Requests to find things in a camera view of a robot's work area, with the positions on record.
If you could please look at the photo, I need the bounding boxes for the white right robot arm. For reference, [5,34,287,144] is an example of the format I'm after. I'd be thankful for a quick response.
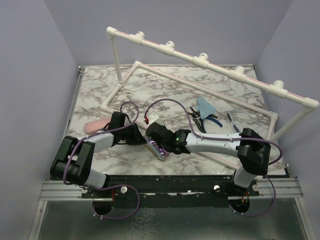
[145,122,271,196]

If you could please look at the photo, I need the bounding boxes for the plaid glasses case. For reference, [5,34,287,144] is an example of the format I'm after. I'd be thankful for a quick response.
[146,136,170,161]

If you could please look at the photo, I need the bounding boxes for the white PVC pipe rack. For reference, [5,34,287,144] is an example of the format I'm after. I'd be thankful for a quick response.
[99,26,320,171]

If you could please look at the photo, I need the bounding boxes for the black blue sunglasses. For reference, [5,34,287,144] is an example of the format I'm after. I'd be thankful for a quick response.
[188,107,223,133]

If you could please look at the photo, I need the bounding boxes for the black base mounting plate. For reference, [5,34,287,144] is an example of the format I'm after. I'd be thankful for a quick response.
[82,175,259,209]

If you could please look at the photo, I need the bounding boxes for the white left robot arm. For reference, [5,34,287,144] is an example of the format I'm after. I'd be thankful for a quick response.
[49,111,147,198]

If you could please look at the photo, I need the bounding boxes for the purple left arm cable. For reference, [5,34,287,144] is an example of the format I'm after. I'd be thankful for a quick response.
[62,101,141,221]

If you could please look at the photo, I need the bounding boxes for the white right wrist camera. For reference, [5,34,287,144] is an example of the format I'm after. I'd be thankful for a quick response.
[146,111,161,125]

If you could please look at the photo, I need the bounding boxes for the light blue sunglasses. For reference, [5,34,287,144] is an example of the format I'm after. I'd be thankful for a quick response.
[226,110,252,133]

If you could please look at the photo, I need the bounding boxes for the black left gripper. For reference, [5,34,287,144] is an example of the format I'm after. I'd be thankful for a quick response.
[119,122,148,145]

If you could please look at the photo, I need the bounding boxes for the pink glasses case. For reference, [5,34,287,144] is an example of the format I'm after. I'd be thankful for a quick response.
[83,117,111,135]

